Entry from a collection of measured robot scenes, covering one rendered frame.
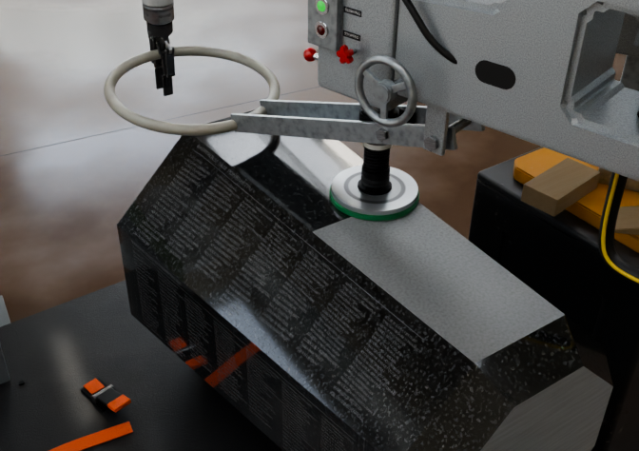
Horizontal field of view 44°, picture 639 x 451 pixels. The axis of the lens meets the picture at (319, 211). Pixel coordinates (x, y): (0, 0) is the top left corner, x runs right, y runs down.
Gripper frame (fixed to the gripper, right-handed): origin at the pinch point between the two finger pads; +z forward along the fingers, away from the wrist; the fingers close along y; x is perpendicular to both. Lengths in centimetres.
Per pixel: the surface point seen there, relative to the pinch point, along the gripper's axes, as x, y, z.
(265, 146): 6, 50, -2
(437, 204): 116, 14, 82
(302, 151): 13, 58, -3
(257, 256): -15, 81, 5
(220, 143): -3.4, 42.1, -1.8
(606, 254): 29, 141, -20
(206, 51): 12.0, 6.1, -9.9
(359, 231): 3, 96, -5
